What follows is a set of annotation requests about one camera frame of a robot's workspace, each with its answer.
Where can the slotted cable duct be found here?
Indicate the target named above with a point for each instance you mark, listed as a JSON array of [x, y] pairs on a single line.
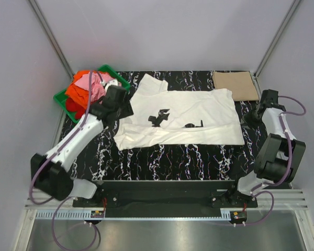
[[70, 214]]

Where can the red t shirt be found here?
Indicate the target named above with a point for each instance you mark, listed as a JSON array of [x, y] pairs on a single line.
[[77, 109]]

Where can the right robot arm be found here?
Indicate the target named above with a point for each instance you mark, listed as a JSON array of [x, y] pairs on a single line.
[[281, 154]]

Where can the folded beige t shirt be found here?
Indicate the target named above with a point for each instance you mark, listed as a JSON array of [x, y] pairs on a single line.
[[239, 83]]

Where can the green plastic bin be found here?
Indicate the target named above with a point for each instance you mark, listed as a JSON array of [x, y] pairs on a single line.
[[60, 98]]

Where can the white printed t shirt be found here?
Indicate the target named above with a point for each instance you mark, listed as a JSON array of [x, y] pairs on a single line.
[[161, 116]]

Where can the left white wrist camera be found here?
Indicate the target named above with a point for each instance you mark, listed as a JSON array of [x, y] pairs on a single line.
[[110, 83]]

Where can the pink t shirt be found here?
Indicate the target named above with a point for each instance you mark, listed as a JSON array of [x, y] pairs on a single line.
[[96, 84]]

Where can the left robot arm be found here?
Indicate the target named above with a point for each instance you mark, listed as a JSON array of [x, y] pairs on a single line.
[[50, 172]]

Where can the orange t shirt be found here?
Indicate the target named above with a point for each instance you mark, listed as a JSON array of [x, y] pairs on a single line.
[[77, 90]]

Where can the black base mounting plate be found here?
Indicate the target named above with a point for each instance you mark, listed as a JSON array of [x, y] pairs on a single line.
[[166, 199]]

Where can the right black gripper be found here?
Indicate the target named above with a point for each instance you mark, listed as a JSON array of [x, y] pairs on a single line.
[[246, 120]]

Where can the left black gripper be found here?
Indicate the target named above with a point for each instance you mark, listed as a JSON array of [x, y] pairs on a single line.
[[127, 111]]

